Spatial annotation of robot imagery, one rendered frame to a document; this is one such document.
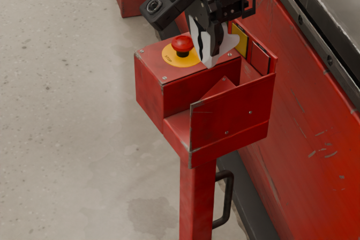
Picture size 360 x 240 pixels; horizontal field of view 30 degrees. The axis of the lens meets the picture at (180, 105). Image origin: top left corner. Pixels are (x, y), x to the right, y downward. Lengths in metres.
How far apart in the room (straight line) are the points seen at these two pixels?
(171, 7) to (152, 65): 0.23
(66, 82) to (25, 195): 0.50
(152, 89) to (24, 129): 1.08
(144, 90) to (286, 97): 0.32
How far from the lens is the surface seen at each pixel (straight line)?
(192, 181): 1.29
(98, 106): 2.22
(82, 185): 1.99
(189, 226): 1.40
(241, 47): 1.15
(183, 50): 1.13
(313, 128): 1.26
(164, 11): 0.93
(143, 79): 1.17
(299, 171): 1.37
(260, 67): 1.12
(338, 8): 1.14
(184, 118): 1.15
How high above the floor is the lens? 1.50
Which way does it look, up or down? 43 degrees down
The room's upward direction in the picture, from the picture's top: 1 degrees clockwise
